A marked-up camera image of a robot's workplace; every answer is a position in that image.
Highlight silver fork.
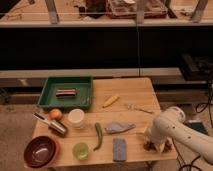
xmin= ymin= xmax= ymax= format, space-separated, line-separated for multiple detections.
xmin=124 ymin=104 xmax=154 ymax=114

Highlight orange fruit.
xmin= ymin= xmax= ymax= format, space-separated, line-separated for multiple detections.
xmin=49 ymin=109 xmax=62 ymax=121

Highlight purple bowl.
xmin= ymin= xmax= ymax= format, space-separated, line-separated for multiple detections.
xmin=23 ymin=136 xmax=60 ymax=169

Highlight grey blue cloth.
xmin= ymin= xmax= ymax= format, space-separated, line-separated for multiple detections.
xmin=105 ymin=122 xmax=136 ymax=134

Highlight black floor cables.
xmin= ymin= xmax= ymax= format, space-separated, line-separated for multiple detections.
xmin=173 ymin=79 xmax=213 ymax=171

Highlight black box on floor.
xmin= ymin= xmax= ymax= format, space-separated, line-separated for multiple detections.
xmin=184 ymin=121 xmax=209 ymax=135

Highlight white plastic cup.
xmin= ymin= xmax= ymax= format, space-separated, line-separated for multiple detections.
xmin=68 ymin=109 xmax=85 ymax=129

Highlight green plastic tray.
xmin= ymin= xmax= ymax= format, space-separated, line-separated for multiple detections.
xmin=37 ymin=76 xmax=93 ymax=111

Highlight green translucent cup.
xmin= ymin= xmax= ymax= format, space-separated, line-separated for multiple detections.
xmin=72 ymin=142 xmax=89 ymax=161

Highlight dark red grape bunch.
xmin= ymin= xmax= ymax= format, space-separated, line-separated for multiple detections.
xmin=143 ymin=140 xmax=172 ymax=153

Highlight green chili pepper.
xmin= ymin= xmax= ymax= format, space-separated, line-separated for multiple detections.
xmin=93 ymin=122 xmax=103 ymax=151

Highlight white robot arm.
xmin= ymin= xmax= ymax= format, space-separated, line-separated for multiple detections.
xmin=145 ymin=106 xmax=213 ymax=165

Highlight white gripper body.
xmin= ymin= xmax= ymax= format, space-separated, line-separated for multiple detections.
xmin=143 ymin=125 xmax=173 ymax=150

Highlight metal cup with handle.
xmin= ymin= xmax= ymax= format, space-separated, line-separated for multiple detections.
xmin=33 ymin=113 xmax=68 ymax=137

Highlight blue sponge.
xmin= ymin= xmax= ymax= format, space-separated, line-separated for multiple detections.
xmin=113 ymin=138 xmax=127 ymax=162

